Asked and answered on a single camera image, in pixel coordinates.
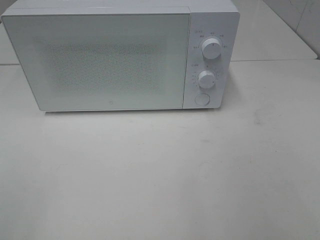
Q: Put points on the round door release button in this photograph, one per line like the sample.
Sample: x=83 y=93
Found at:
x=202 y=99

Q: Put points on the white microwave door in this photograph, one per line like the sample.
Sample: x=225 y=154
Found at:
x=102 y=62

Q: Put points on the white lower microwave knob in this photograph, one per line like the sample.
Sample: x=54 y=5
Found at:
x=206 y=79

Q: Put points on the white microwave knob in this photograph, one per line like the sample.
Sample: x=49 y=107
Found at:
x=206 y=79
x=211 y=48

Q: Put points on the white upper microwave knob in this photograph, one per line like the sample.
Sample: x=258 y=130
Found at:
x=211 y=48

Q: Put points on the white microwave oven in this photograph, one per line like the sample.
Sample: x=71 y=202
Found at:
x=218 y=18

